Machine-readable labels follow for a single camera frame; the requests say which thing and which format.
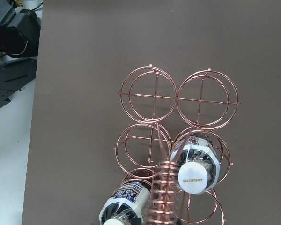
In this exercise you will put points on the copper wire bottle basket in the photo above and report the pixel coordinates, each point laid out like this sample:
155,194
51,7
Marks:
165,115

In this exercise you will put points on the tea bottle middle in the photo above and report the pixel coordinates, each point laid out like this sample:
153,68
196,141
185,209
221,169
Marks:
198,165

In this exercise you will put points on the tea bottle right edge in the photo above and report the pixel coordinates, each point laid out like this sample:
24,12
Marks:
126,205

